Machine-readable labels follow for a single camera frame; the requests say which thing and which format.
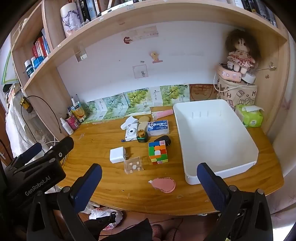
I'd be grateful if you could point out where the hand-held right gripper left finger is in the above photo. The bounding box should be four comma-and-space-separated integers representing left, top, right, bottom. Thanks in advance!
28, 163, 103, 241

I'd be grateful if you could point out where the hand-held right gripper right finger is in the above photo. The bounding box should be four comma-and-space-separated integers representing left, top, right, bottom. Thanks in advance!
196, 162, 274, 241

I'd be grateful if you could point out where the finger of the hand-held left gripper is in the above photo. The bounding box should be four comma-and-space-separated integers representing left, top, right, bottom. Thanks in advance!
13, 142, 43, 167
42, 136, 75, 163

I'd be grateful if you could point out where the white plug charger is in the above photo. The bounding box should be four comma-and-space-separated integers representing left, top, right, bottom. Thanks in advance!
110, 147, 130, 164

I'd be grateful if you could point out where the white plastic tray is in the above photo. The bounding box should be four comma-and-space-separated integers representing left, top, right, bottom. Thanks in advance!
173, 99, 259, 185

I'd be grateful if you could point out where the clear sticker-covered plastic box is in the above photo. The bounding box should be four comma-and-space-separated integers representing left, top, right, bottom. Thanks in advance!
124, 157, 144, 175

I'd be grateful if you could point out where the colourful puzzle cube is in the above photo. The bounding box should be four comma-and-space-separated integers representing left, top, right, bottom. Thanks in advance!
148, 141, 169, 165

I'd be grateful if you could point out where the white compact camera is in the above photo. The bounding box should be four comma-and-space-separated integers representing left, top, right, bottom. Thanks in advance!
121, 124, 139, 142

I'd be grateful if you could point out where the white curved case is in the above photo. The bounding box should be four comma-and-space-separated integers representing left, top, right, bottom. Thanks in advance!
120, 116, 139, 130

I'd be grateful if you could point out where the green bottle with gold cap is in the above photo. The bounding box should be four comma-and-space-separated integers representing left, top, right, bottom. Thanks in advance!
136, 130, 148, 143

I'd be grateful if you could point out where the white spray bottle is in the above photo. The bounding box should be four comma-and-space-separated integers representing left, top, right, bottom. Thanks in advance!
60, 117, 74, 135

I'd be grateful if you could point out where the white lace curtain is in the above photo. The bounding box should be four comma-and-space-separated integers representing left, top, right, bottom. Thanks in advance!
5, 88, 58, 158

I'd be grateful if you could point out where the red can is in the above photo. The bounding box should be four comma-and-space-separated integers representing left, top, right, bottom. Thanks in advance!
65, 115, 81, 131

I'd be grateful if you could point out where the white plastic bag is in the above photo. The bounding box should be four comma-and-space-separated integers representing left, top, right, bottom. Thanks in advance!
82, 202, 124, 231

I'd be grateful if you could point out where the orange print carton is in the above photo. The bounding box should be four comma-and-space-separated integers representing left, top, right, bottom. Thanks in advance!
72, 105, 86, 122

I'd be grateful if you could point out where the gold and black clip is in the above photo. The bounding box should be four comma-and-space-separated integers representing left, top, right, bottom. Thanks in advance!
20, 97, 33, 113

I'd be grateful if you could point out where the black cloth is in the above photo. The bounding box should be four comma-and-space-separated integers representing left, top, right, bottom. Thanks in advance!
83, 215, 153, 241

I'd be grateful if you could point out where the pink slipper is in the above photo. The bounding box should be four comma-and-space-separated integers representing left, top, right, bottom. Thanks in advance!
165, 228, 179, 241
150, 224, 166, 240

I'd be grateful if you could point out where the blue label plastic box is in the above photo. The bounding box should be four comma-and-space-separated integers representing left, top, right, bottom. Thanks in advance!
146, 120, 170, 137

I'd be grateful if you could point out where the green tissue pack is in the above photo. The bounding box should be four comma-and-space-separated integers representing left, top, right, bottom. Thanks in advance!
235, 105, 264, 128

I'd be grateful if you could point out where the white patterned curtain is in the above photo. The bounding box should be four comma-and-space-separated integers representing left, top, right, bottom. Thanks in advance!
264, 30, 296, 223

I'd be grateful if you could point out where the white bottle teal label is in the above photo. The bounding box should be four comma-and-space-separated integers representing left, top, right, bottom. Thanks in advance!
24, 60, 35, 78

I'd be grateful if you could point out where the blue bottle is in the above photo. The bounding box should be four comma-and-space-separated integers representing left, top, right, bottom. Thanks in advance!
31, 56, 44, 70

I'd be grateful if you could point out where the green-edged paper sheet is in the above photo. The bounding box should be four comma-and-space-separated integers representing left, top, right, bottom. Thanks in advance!
1, 50, 18, 85

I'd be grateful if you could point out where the brown red-printed box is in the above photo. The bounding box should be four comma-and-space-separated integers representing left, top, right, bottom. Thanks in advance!
190, 84, 219, 102

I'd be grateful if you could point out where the beige printed bag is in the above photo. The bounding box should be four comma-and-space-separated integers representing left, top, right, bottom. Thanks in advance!
216, 77, 258, 109

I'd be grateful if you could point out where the clear acrylic hook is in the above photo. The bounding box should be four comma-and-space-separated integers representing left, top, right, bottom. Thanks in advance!
74, 45, 88, 62

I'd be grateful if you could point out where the row of red books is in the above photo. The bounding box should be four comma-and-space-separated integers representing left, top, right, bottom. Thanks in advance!
32, 29, 51, 61

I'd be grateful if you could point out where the pink pencil case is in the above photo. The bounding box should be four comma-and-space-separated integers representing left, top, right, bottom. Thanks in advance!
217, 65, 243, 81

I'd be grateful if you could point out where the white round device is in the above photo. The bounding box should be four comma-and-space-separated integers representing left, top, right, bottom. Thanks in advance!
242, 72, 256, 84

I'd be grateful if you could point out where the wooden shelf unit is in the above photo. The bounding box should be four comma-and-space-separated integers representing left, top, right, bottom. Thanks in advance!
10, 0, 290, 135

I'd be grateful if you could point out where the white flower-print cylinder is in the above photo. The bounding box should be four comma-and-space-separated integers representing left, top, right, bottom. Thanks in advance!
60, 3, 81, 39

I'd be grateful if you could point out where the curly-haired rag doll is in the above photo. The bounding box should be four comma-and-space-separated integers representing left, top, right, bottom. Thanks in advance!
225, 28, 260, 72

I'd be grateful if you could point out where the row of dark books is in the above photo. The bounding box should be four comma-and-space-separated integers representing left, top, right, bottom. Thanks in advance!
233, 0, 278, 27
75, 0, 130, 21

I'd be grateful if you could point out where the black cable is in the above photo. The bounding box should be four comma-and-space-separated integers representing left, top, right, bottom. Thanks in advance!
23, 95, 63, 139

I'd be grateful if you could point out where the white cable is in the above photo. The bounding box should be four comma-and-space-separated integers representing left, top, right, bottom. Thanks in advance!
213, 70, 249, 93

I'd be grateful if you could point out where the clear square wall sticker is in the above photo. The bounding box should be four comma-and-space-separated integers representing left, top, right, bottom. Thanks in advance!
132, 65, 148, 79

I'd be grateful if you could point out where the yellow bear wall hook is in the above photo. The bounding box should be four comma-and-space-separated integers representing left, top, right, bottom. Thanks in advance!
150, 51, 163, 64

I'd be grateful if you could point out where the metal wall hook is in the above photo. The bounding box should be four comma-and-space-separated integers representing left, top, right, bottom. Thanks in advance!
257, 61, 277, 71

